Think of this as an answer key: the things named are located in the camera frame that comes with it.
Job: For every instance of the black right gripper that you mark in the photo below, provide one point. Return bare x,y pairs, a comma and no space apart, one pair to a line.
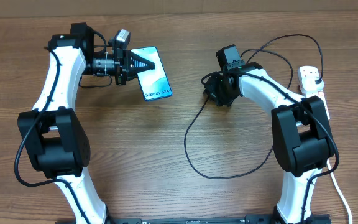
209,91

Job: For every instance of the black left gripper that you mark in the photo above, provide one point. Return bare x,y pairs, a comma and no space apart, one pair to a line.
128,71

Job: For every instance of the blue Samsung Galaxy smartphone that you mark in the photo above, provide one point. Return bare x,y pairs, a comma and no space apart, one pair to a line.
153,83

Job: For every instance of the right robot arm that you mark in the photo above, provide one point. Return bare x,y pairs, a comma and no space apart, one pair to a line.
301,134

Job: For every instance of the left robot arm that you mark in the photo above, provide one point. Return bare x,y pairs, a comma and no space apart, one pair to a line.
55,148

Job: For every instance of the white charger plug adapter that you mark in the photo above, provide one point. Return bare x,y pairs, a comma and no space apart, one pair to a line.
310,85

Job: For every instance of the white power strip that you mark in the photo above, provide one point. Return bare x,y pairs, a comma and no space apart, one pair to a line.
307,76

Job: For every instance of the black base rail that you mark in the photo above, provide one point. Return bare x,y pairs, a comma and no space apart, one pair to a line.
194,221

